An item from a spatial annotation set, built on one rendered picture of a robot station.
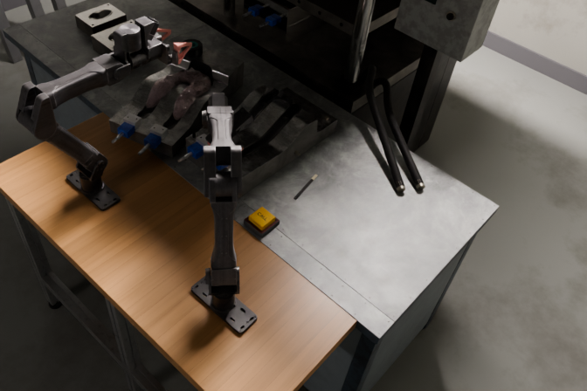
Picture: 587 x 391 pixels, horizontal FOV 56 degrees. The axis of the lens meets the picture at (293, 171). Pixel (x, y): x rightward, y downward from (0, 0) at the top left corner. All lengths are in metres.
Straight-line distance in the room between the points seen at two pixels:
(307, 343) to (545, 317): 1.56
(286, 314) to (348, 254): 0.29
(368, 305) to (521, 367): 1.18
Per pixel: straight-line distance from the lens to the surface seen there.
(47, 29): 2.69
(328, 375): 2.09
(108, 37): 2.46
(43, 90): 1.59
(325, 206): 1.83
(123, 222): 1.79
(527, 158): 3.60
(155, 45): 1.71
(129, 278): 1.66
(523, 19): 4.36
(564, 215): 3.37
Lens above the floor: 2.16
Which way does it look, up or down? 45 degrees down
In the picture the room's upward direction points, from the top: 8 degrees clockwise
